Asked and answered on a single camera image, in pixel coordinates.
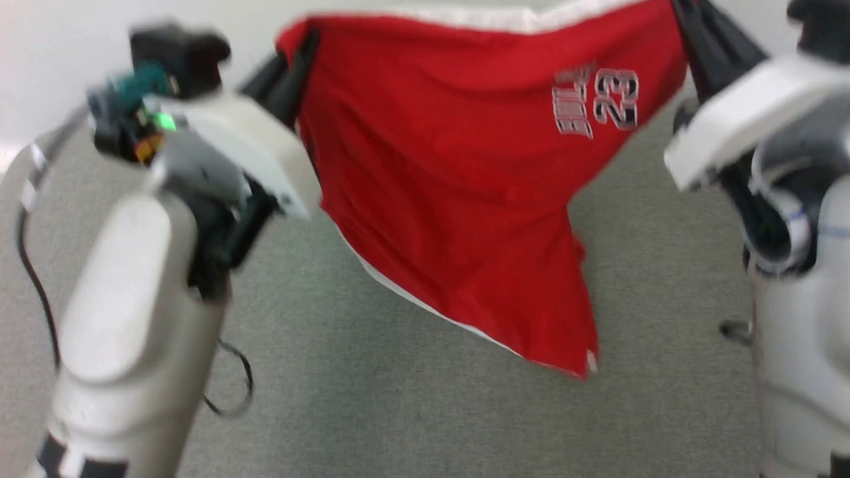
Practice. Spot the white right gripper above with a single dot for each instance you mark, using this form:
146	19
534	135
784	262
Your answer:
744	113

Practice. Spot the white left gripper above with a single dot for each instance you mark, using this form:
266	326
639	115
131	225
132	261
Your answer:
246	146

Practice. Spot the red shorts with 23 print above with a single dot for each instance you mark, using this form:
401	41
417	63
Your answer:
451	199

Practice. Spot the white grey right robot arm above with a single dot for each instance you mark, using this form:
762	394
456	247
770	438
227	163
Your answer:
803	332

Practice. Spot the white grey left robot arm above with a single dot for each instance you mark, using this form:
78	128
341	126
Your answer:
133	318

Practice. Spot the grey fabric sofa surface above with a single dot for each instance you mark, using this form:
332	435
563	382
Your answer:
398	411

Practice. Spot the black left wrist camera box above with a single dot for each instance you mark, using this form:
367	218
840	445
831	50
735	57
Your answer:
179	56

